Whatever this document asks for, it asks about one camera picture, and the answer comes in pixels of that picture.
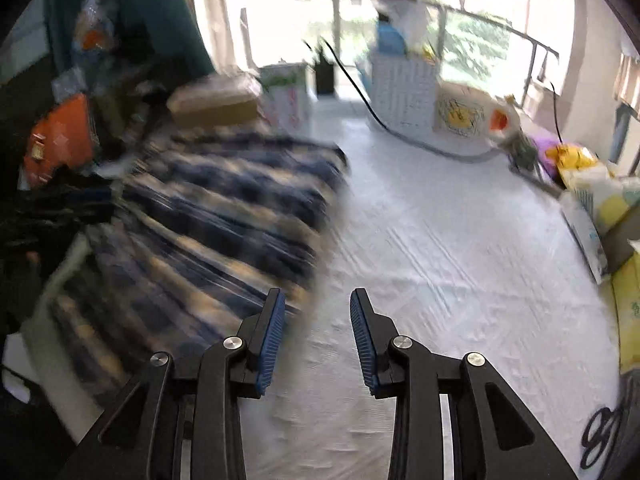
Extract white perforated storage basket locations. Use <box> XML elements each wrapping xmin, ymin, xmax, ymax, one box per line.
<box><xmin>369</xmin><ymin>52</ymin><xmax>439</xmax><ymax>141</ymax></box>

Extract small duck bottle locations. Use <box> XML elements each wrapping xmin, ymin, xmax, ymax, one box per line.
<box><xmin>503</xmin><ymin>94</ymin><xmax>521</xmax><ymax>131</ymax></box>

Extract white power strip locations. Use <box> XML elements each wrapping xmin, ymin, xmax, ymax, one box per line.
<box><xmin>311</xmin><ymin>96</ymin><xmax>368</xmax><ymax>120</ymax></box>

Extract white lotion tube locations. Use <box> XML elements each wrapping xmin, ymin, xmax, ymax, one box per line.
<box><xmin>559</xmin><ymin>192</ymin><xmax>608</xmax><ymax>285</ymax></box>

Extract colourful snack bag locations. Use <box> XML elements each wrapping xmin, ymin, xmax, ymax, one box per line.
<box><xmin>72</xmin><ymin>0</ymin><xmax>119</xmax><ymax>58</ymax></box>

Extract plaid flannel pants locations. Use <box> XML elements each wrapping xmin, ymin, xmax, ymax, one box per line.
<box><xmin>48</xmin><ymin>129</ymin><xmax>348</xmax><ymax>405</ymax></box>

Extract beige lidded food container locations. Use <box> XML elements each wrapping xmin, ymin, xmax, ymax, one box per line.
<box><xmin>166</xmin><ymin>73</ymin><xmax>262</xmax><ymax>129</ymax></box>

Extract yellow white snack packet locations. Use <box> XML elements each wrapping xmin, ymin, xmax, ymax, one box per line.
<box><xmin>559</xmin><ymin>162</ymin><xmax>640</xmax><ymax>235</ymax></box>

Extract green white milk carton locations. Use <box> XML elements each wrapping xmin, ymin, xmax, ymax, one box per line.
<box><xmin>258</xmin><ymin>63</ymin><xmax>311</xmax><ymax>136</ymax></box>

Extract purple cloth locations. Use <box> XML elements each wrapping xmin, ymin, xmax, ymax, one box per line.
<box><xmin>532</xmin><ymin>136</ymin><xmax>560</xmax><ymax>180</ymax></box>

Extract black scissors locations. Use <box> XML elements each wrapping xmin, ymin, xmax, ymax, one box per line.
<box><xmin>579</xmin><ymin>406</ymin><xmax>622</xmax><ymax>470</ymax></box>

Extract white cartoon bear mug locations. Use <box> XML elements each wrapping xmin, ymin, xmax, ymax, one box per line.
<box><xmin>435</xmin><ymin>81</ymin><xmax>521</xmax><ymax>143</ymax></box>

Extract black power cable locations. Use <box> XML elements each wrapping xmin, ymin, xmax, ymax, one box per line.
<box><xmin>301</xmin><ymin>34</ymin><xmax>566</xmax><ymax>196</ymax></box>

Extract yellow crumpled wrapper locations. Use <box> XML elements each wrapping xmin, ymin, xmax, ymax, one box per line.
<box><xmin>548</xmin><ymin>143</ymin><xmax>599</xmax><ymax>170</ymax></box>

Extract yellow tissue box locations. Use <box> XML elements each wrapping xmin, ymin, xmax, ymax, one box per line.
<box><xmin>612</xmin><ymin>240</ymin><xmax>640</xmax><ymax>374</ymax></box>

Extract teal curtain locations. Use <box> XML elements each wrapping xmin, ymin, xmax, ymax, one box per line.
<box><xmin>43</xmin><ymin>0</ymin><xmax>214</xmax><ymax>78</ymax></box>

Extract white plastic bag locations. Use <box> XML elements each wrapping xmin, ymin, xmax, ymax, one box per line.
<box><xmin>373</xmin><ymin>0</ymin><xmax>432</xmax><ymax>56</ymax></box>

